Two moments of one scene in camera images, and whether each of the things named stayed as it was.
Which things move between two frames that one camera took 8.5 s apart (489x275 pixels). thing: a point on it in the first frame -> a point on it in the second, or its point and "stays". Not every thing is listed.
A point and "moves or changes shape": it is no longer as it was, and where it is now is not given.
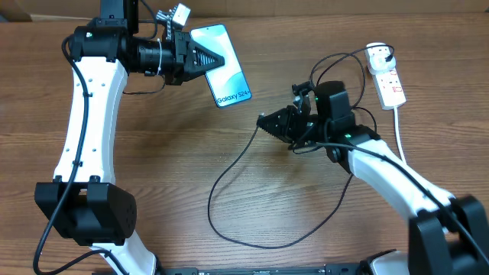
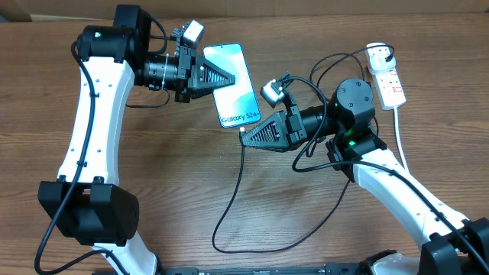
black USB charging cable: (253, 133) -> (242, 135)
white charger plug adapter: (376, 54) stays
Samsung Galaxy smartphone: (228, 83) moves or changes shape
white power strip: (390, 89) stays
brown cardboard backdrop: (90, 9) stays
